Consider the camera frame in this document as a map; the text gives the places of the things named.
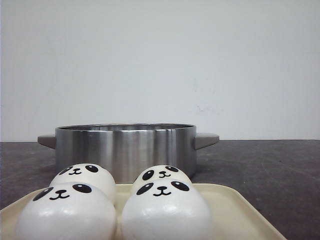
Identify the stainless steel steamer pot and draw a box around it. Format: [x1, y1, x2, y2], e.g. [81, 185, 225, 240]
[37, 123, 220, 184]

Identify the panda bun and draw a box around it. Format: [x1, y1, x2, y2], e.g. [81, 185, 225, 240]
[130, 165, 192, 194]
[121, 179, 214, 240]
[15, 182, 117, 240]
[49, 163, 116, 204]

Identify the cream plastic tray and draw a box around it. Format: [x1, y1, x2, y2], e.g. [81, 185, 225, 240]
[0, 183, 285, 240]

